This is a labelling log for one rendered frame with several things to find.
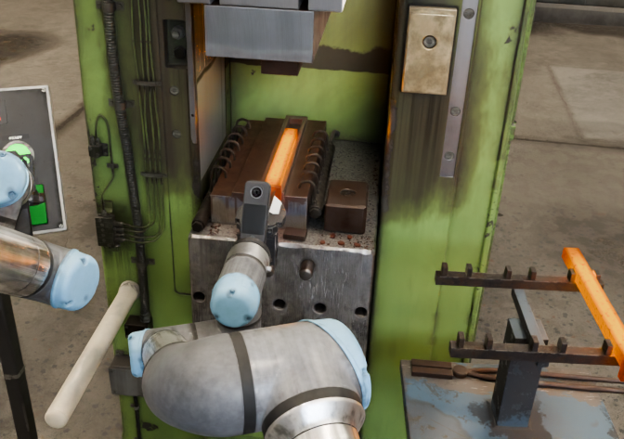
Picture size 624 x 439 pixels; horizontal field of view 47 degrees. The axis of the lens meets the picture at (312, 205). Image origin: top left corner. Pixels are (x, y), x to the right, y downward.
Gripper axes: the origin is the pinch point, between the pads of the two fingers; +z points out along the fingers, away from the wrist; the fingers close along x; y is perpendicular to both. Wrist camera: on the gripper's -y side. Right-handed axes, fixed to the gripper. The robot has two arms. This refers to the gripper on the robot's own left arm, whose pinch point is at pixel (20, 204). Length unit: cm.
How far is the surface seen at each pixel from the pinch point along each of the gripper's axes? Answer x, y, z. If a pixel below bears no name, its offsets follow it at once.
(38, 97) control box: -4.8, 20.1, 9.0
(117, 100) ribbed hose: -19.9, 20.7, 21.5
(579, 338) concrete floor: -178, -68, 92
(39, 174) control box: -3.2, 5.6, 9.0
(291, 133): -59, 11, 28
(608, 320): -92, -33, -33
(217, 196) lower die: -36.6, -2.3, 10.6
